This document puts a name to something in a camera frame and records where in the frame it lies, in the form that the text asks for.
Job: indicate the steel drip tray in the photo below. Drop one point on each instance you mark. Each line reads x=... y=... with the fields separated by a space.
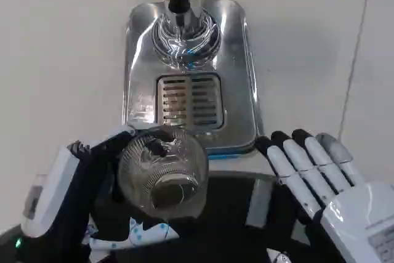
x=234 y=90

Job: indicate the slotted steel tray grid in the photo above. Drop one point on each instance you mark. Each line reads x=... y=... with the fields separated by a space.
x=189 y=101

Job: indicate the black robot torso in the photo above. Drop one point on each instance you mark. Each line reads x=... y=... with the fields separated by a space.
x=240 y=213

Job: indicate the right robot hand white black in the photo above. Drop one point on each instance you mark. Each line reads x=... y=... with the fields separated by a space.
x=348 y=207

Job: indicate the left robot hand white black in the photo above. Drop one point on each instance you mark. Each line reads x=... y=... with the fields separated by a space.
x=52 y=183

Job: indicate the clear ribbed glass cup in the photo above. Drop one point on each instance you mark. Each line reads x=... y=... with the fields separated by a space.
x=163 y=173

